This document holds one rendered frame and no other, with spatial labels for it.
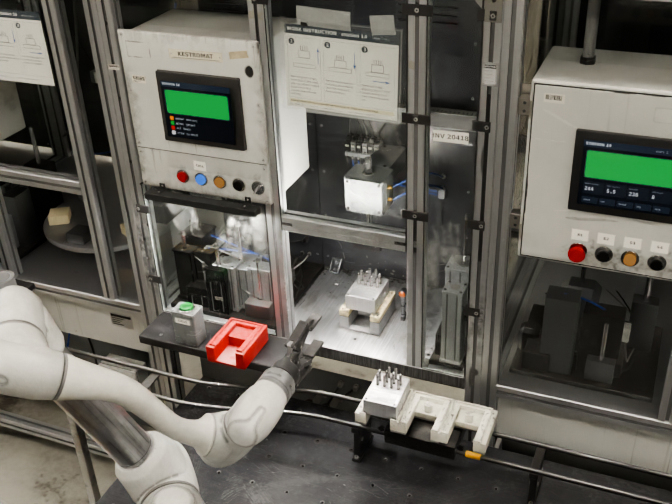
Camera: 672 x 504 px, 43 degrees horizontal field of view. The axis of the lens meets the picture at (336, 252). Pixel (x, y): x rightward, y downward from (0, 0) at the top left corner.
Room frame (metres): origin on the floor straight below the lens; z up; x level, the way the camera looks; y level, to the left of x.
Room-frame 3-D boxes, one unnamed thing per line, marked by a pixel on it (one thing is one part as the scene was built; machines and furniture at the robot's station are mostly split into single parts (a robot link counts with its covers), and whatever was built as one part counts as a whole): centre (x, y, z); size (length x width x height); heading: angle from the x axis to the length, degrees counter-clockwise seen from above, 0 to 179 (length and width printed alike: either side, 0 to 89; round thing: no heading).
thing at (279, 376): (1.62, 0.16, 1.12); 0.09 x 0.06 x 0.09; 66
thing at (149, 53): (2.29, 0.32, 1.60); 0.42 x 0.29 x 0.46; 66
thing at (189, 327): (2.13, 0.45, 0.97); 0.08 x 0.08 x 0.12; 66
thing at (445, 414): (1.78, -0.23, 0.84); 0.36 x 0.14 x 0.10; 66
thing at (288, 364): (1.69, 0.13, 1.12); 0.09 x 0.07 x 0.08; 156
